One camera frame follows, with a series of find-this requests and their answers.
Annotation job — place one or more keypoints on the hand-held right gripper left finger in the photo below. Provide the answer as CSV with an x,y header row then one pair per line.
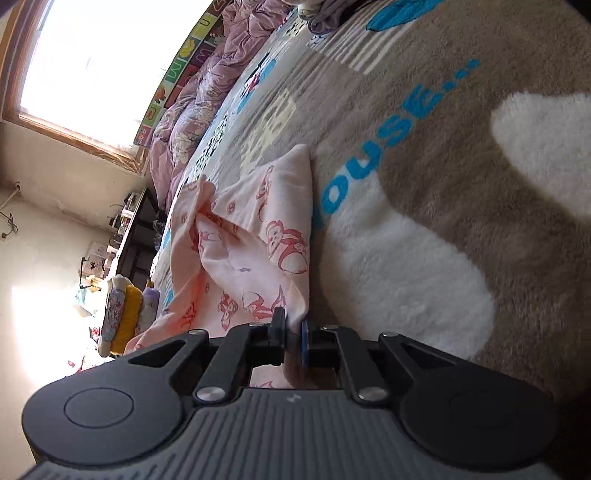
x,y
278,325

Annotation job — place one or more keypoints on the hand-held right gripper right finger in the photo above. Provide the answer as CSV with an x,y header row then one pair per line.
x,y
304,342

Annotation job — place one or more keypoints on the pink fox-print garment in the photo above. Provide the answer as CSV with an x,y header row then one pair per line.
x,y
240,258

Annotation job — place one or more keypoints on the grey clothes pile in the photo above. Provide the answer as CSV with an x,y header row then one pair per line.
x,y
325,16

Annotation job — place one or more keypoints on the purple folded blanket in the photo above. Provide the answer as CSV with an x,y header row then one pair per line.
x,y
148,307

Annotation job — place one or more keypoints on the yellow folded blanket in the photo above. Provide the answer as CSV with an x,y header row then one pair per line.
x,y
128,318

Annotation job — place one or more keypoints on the white printed folded blanket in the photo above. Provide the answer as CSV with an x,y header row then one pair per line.
x,y
114,314

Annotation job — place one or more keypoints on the dark bedside table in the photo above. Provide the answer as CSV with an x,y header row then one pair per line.
x,y
136,240

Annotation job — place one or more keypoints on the printed plush blanket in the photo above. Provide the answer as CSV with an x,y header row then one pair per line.
x,y
429,194

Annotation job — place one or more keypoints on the purple quilt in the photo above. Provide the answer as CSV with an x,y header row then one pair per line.
x,y
198,106

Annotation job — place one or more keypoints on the colourful alphabet foam mat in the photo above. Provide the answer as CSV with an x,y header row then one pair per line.
x,y
178,60

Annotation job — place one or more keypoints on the wooden-framed window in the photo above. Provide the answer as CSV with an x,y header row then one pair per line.
x,y
92,60

